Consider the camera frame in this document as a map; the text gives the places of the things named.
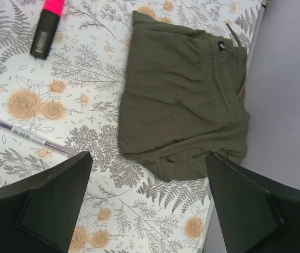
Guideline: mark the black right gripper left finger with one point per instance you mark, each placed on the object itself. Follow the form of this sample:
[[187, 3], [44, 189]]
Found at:
[[39, 213]]

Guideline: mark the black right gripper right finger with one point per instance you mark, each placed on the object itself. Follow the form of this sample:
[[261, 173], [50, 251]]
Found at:
[[256, 214]]

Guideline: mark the purple gel pen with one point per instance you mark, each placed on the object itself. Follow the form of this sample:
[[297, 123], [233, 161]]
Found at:
[[35, 138]]

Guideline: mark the pink black highlighter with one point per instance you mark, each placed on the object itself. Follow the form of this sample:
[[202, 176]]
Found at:
[[46, 28]]

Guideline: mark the floral patterned table mat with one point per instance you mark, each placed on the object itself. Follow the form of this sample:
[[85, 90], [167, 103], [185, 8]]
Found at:
[[72, 99]]

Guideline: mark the olive green folded cloth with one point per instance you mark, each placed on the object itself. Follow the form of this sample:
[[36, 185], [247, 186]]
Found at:
[[183, 97]]

